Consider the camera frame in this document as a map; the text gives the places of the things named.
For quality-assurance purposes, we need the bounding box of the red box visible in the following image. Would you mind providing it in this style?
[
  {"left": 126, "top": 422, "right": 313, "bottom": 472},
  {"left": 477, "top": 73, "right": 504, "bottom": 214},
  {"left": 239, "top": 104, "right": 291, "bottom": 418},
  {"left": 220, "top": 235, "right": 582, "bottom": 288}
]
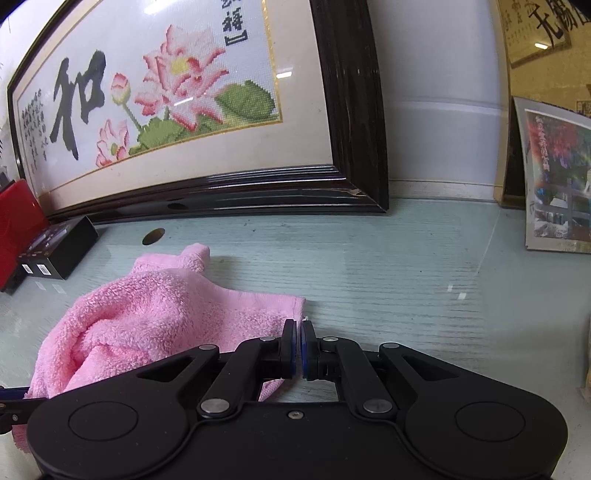
[{"left": 0, "top": 179, "right": 51, "bottom": 294}]

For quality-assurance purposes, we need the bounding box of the gold framed plaque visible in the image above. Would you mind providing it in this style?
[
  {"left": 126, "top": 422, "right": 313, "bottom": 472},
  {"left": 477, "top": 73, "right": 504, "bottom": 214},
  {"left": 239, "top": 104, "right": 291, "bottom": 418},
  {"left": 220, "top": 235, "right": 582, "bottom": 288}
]
[{"left": 496, "top": 0, "right": 591, "bottom": 208}]

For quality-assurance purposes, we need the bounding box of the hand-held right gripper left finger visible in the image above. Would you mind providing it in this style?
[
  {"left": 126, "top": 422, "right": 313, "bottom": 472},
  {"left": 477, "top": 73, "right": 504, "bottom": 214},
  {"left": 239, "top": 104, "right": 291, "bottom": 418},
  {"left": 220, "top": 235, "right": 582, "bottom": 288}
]
[{"left": 134, "top": 319, "right": 298, "bottom": 419}]

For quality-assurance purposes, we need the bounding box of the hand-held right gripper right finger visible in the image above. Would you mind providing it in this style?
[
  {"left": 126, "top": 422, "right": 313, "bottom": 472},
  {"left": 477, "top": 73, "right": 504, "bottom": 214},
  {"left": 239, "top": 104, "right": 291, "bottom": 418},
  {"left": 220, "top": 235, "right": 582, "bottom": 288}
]
[{"left": 300, "top": 320, "right": 459, "bottom": 419}]

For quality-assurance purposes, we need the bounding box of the black box with white label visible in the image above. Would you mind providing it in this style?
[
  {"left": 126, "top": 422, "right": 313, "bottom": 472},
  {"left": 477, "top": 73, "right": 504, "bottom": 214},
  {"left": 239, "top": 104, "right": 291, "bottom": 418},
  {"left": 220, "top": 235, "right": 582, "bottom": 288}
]
[
  {"left": 17, "top": 220, "right": 65, "bottom": 278},
  {"left": 30, "top": 215, "right": 99, "bottom": 281}
]

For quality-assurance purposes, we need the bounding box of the framed lotus cross-stitch picture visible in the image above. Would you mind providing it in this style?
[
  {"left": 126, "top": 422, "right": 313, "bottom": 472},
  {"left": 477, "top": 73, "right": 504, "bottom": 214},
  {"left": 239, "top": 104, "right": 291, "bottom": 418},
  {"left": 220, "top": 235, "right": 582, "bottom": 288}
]
[{"left": 7, "top": 0, "right": 389, "bottom": 225}]

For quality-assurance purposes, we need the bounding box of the pink towel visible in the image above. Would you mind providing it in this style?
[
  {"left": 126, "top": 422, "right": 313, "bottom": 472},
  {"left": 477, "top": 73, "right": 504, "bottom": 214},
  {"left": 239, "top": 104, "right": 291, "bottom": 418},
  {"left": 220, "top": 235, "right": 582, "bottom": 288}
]
[{"left": 13, "top": 244, "right": 306, "bottom": 455}]

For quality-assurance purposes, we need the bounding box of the large silver framed photo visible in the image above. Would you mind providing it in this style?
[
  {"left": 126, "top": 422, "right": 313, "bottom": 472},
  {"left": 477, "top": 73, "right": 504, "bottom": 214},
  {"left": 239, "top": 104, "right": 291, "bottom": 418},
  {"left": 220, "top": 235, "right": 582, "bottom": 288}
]
[{"left": 512, "top": 96, "right": 591, "bottom": 254}]

